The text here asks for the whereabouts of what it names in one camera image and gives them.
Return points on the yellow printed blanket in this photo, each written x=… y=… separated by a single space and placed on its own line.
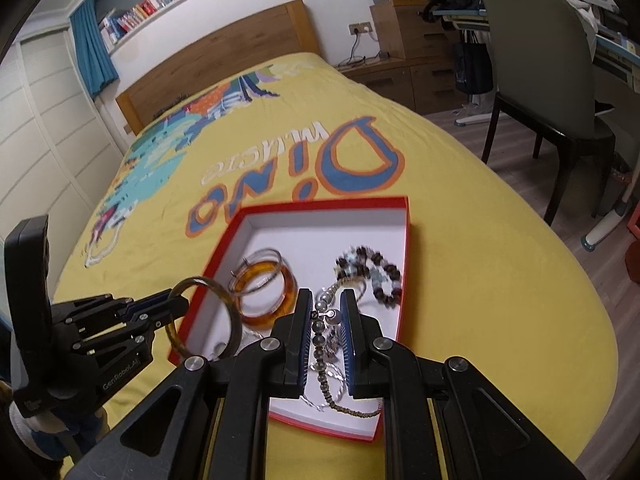
x=475 y=285

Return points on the wooden headboard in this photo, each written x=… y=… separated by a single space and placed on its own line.
x=225 y=50

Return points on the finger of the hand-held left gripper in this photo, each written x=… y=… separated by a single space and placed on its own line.
x=147 y=302
x=160 y=317

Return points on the thin metal bangle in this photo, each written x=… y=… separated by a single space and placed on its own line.
x=265 y=255

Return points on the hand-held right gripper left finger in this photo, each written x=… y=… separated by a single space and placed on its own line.
x=302 y=345

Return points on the red cardboard box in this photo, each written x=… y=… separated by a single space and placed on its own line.
x=320 y=240

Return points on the grey chair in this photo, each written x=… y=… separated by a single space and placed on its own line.
x=540 y=60

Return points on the white wardrobe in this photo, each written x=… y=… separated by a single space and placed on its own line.
x=45 y=135

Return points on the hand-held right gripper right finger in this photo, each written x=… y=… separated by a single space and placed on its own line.
x=348 y=345

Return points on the teal curtain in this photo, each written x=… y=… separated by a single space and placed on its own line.
x=95 y=50

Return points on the dark blue tote bag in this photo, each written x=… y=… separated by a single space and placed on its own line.
x=472 y=67

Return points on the wall socket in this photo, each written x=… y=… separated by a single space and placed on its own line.
x=360 y=27

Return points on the blue toy figure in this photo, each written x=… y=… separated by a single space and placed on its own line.
x=50 y=440

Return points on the wooden nightstand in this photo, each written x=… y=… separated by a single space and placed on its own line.
x=380 y=80

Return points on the dark thin bangle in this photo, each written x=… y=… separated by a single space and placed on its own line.
x=235 y=317

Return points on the wooden drawer cabinet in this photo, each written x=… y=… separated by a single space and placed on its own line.
x=425 y=35

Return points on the amber resin bangle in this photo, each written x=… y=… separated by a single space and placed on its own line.
x=289 y=290

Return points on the cluttered desk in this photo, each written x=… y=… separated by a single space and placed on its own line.
x=615 y=55

